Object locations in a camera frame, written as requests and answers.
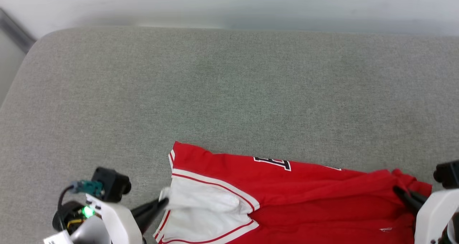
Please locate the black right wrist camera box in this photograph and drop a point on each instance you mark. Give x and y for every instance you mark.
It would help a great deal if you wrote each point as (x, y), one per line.
(448, 174)

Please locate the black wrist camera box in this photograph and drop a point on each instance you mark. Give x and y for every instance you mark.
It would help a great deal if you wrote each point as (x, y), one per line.
(448, 174)
(111, 184)

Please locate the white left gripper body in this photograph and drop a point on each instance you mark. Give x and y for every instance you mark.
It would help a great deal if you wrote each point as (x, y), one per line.
(120, 222)

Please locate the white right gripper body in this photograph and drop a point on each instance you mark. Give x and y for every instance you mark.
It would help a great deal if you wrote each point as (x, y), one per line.
(435, 215)

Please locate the grey metal post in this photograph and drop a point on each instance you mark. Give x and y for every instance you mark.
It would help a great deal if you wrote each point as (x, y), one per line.
(16, 30)

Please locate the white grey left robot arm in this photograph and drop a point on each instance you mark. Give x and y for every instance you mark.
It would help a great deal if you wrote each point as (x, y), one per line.
(86, 235)

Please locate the red and white jersey garment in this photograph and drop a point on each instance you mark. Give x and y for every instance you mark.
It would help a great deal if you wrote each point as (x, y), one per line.
(304, 201)

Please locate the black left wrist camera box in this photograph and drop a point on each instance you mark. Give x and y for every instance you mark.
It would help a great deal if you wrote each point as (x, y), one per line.
(111, 184)

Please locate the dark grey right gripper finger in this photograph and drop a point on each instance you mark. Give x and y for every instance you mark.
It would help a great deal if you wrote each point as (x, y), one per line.
(419, 196)
(407, 201)

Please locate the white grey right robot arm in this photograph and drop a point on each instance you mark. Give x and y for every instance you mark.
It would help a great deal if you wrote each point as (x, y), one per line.
(453, 229)

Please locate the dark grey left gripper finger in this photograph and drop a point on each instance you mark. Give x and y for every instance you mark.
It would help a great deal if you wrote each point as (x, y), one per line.
(150, 206)
(147, 220)

